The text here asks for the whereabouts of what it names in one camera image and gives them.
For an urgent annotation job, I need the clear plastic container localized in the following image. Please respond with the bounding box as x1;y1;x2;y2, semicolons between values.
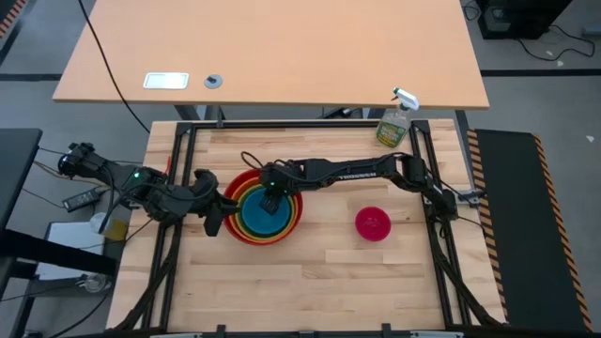
88;211;129;242

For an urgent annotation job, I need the orange plastic bowl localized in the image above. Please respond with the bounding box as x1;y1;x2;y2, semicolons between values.
228;176;300;243

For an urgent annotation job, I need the stack of coloured bowls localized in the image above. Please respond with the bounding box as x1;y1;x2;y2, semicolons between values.
223;168;304;247

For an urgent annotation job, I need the teal plastic bowl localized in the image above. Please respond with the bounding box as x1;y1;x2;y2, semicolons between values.
240;186;292;237

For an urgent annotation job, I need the beige wooden desk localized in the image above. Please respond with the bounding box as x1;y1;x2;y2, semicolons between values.
52;0;490;111

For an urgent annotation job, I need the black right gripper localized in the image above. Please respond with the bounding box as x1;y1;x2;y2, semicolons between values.
259;163;304;216

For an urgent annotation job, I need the black aluminium table frame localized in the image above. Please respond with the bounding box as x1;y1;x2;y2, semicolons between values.
112;119;506;338

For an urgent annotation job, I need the striped hazard floor strip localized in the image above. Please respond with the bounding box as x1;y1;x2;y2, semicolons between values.
0;0;27;38

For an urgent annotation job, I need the white rectangular desk plate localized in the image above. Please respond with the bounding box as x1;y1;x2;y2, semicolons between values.
143;71;190;91

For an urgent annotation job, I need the black power adapter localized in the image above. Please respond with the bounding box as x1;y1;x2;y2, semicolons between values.
62;187;102;212

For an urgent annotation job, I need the clear cleaner spray bottle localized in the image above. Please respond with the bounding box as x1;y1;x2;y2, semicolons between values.
375;86;421;149

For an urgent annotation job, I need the black mat with hazard stripes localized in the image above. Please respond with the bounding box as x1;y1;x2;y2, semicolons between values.
466;129;595;333

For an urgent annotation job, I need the long thin black cable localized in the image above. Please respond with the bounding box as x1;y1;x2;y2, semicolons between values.
77;0;152;134

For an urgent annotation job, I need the black side desk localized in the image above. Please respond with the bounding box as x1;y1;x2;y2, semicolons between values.
0;128;118;283

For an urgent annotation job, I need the yellow-green plastic bowl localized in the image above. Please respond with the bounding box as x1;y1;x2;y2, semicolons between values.
234;180;296;239

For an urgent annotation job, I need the white paper sheet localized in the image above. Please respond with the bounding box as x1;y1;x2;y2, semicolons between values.
36;220;118;282

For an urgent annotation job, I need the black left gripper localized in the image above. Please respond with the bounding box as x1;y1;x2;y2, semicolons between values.
187;185;239;238

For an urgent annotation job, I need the pink plastic bowl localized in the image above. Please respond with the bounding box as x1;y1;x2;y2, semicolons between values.
354;206;393;243

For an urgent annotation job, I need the grey desk leg base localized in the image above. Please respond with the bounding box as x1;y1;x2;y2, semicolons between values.
173;105;226;122

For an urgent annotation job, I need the black computer tower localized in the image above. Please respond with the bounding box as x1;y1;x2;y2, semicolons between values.
476;0;575;40

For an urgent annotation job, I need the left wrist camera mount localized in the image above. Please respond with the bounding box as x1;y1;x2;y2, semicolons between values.
193;167;221;193

